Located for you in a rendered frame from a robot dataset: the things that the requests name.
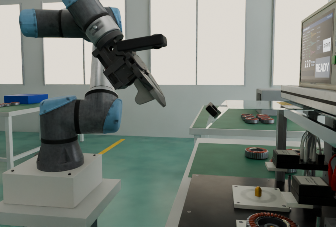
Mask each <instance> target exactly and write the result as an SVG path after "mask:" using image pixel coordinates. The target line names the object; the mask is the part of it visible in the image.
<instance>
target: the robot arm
mask: <svg viewBox="0 0 336 227"><path fill-rule="evenodd" d="M62 2H63V3H64V5H65V6H66V8H64V9H61V10H50V9H34V8H33V9H24V10H22V11H21V13H20V15H19V26H20V30H21V32H22V34H23V35H24V36H25V37H28V38H36V39H37V38H70V39H84V40H85V41H87V42H89V43H93V44H92V60H91V76H90V90H89V91H88V92H87V93H86V94H85V98H84V99H82V100H77V97H76V95H67V96H60V97H54V98H49V99H46V100H43V101H42V102H41V103H40V114H39V116H40V130H41V147H40V151H39V154H38V158H37V161H36V164H37V169H38V170H40V171H42V172H49V173H57V172H65V171H70V170H74V169H77V168H79V167H81V166H82V165H83V164H84V155H83V152H82V149H81V147H80V144H79V141H78V135H80V134H110V133H116V132H118V130H119V129H120V126H121V121H122V111H123V101H122V99H119V95H118V94H117V93H116V92H115V90H123V89H126V88H128V87H129V86H131V85H132V84H134V85H135V87H136V88H137V90H138V93H137V95H136V97H135V102H136V103H137V104H138V105H143V104H146V103H148V102H151V101H153V100H157V102H158V103H159V104H160V105H161V106H162V107H163V108H164V107H166V106H167V105H166V98H165V96H164V94H163V92H162V90H161V89H160V87H159V85H158V83H157V82H156V80H155V78H154V77H153V75H152V74H151V73H150V71H149V70H148V68H147V66H146V64H145V63H144V62H143V61H142V59H141V58H140V57H139V56H138V55H137V53H136V52H140V51H146V50H152V49H155V50H160V49H161V48H165V47H167V46H168V42H167V38H166V37H165V36H164V35H162V34H153V35H151V36H145V37H139V38H133V39H128V40H123V39H124V35H123V25H122V17H121V12H120V10H119V9H118V8H116V7H110V6H109V7H104V6H103V5H102V4H101V2H100V1H99V0H62Z"/></svg>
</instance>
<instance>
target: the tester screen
mask: <svg viewBox="0 0 336 227"><path fill-rule="evenodd" d="M332 28H333V13H331V14H330V15H328V16H326V17H324V18H323V19H321V20H319V21H317V22H316V23H314V24H312V25H310V26H309V27H307V28H305V29H303V37H302V64H301V75H302V71H314V76H302V77H301V80H327V81H330V74H329V78H315V73H316V59H319V58H324V57H330V61H331V50H332ZM329 38H331V49H330V51H327V52H323V53H319V54H316V52H317V43H318V42H321V41H324V40H327V39H329ZM307 60H311V68H305V61H307Z"/></svg>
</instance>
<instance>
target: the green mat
mask: <svg viewBox="0 0 336 227"><path fill-rule="evenodd" d="M254 147H255V148H263V149H266V150H268V158H266V159H251V158H248V157H246V156H245V149H247V148H254ZM286 149H287V150H288V149H297V150H300V149H301V147H294V146H287V147H286ZM274 150H276V146H269V145H244V144H218V143H199V144H198V148H197V151H196V154H195V157H194V160H193V163H192V166H191V169H190V173H189V176H188V178H192V176H193V175H210V176H227V177H244V178H261V179H275V174H276V172H275V171H268V169H267V167H266V165H265V164H266V162H270V160H272V159H273V152H274ZM304 171H305V170H300V169H298V170H297V172H294V173H286V174H285V179H286V180H288V176H289V175H290V176H291V180H292V176H304ZM315 176H316V177H322V178H323V171H319V170H316V171H315Z"/></svg>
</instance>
